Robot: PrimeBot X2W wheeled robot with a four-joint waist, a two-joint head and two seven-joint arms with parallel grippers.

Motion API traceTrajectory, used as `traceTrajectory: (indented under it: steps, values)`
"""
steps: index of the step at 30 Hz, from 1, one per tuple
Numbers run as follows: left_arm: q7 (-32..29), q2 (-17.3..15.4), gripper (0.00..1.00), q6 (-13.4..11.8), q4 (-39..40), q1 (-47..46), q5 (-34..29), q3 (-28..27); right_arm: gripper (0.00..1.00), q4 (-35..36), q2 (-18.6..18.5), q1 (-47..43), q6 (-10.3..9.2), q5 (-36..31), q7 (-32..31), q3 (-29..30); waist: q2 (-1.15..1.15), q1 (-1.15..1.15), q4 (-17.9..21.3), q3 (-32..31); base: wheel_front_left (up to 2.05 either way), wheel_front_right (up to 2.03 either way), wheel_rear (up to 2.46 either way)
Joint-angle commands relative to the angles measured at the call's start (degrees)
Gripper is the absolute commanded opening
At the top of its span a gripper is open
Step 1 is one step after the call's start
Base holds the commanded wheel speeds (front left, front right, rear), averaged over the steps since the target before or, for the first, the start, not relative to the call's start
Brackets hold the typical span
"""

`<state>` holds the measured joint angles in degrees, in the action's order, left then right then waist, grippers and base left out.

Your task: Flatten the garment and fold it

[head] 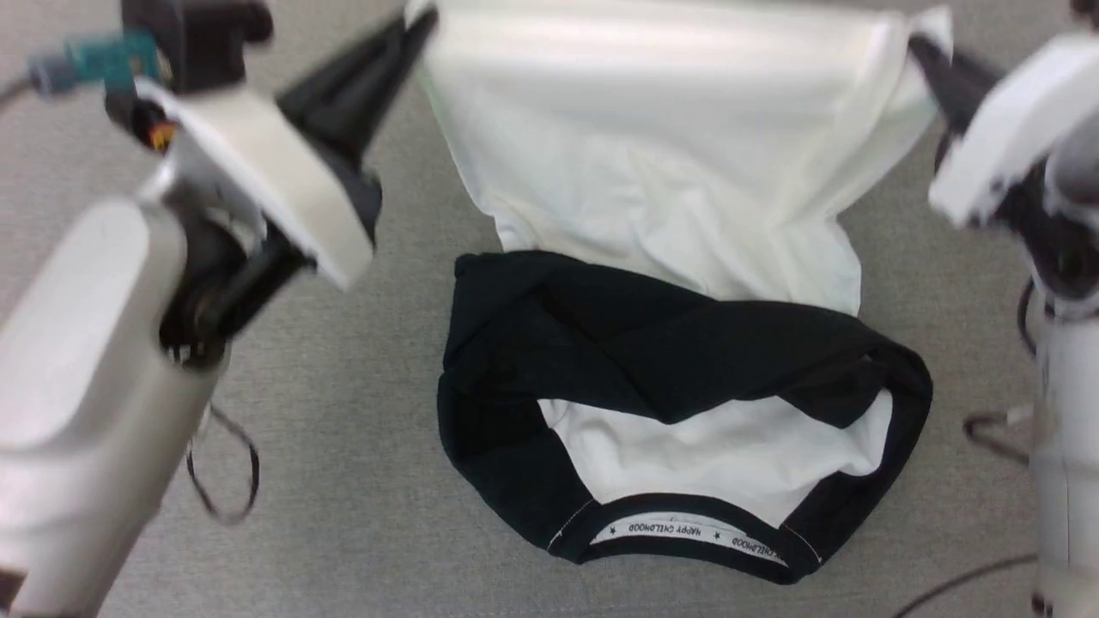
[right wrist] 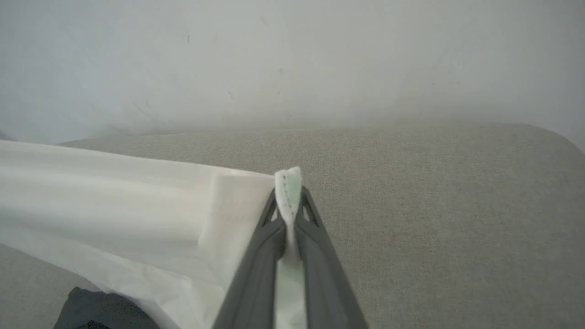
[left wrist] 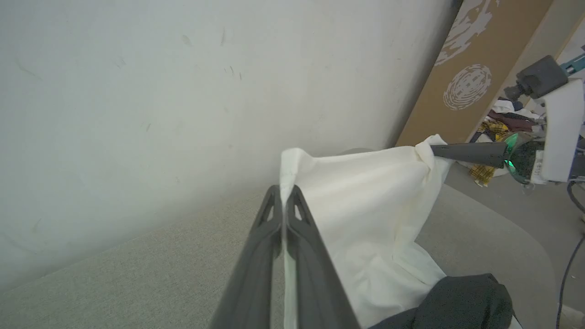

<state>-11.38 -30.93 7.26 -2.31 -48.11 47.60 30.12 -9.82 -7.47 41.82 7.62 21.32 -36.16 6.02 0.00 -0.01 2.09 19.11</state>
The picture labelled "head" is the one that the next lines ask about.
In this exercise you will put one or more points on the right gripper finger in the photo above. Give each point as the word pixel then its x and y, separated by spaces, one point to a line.
pixel 962 67
pixel 960 99

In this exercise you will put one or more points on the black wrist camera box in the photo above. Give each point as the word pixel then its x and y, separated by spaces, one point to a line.
pixel 202 39

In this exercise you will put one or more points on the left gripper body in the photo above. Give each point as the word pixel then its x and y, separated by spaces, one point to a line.
pixel 266 172

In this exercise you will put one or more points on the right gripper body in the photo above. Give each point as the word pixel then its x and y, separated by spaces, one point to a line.
pixel 1004 129

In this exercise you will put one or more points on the white and black T-shirt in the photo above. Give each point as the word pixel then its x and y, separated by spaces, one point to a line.
pixel 670 172

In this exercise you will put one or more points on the grey upholstered table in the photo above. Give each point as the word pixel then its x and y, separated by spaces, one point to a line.
pixel 361 446

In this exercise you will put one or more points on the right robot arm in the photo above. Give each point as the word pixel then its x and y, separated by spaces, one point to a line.
pixel 1069 446

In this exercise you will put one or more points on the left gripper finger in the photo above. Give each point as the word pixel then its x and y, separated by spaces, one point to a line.
pixel 378 116
pixel 369 64

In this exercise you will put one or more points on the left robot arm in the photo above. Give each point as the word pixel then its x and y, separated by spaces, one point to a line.
pixel 77 360

